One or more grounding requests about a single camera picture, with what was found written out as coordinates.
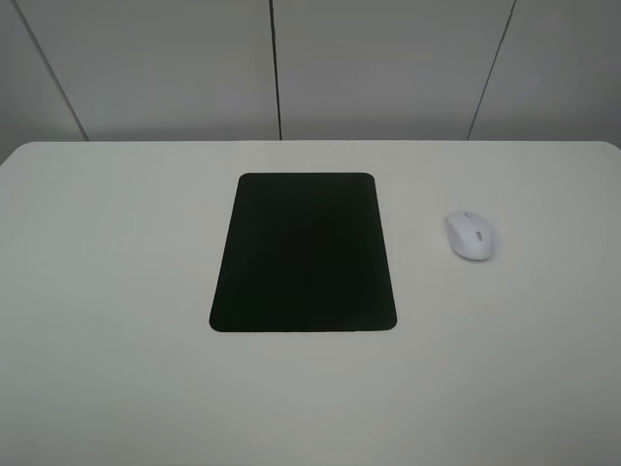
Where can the white computer mouse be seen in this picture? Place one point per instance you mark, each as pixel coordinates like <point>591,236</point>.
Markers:
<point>470,236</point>

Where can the black mouse pad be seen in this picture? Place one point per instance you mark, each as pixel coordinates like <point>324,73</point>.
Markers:
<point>304,252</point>

